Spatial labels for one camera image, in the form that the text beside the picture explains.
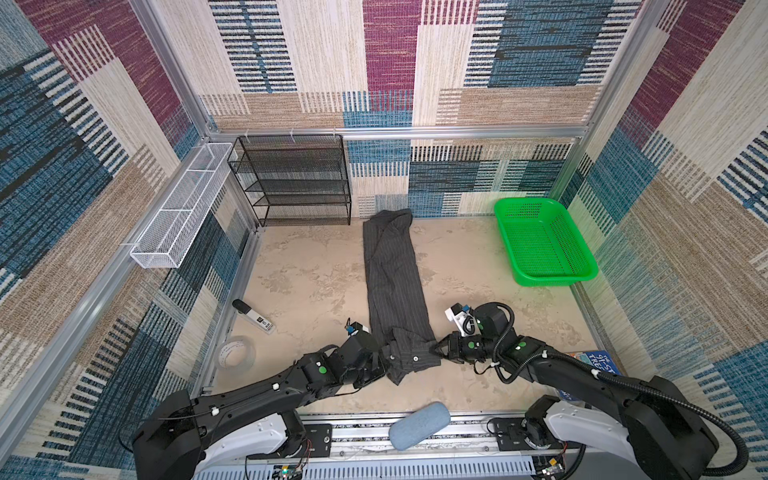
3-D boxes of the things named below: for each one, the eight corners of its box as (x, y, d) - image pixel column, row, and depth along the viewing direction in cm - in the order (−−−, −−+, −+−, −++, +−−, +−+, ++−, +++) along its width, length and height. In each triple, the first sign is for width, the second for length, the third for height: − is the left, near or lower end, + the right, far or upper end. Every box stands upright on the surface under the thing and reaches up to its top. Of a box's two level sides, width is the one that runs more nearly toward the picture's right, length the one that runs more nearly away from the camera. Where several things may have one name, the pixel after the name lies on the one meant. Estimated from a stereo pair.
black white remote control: (237, 313, 98) (229, 304, 93) (244, 306, 100) (237, 297, 95) (269, 336, 93) (262, 328, 88) (276, 329, 95) (270, 320, 90)
